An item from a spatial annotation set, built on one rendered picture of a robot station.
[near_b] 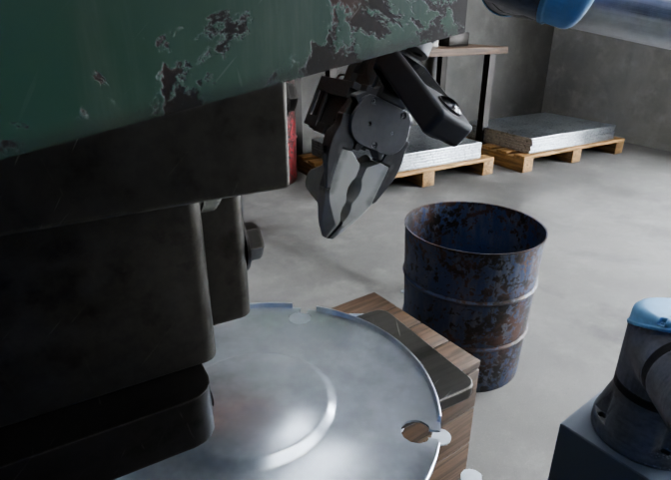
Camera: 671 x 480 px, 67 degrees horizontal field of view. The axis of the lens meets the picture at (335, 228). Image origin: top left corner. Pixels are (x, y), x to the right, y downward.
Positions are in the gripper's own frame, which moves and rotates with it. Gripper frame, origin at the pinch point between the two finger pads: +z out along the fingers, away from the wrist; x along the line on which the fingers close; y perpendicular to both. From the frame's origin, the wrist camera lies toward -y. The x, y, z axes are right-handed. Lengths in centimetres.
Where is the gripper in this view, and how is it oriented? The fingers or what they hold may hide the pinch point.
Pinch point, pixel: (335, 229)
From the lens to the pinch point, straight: 50.8
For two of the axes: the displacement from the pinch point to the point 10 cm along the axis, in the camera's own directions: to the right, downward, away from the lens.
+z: -3.6, 9.2, 1.4
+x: -7.7, -2.1, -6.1
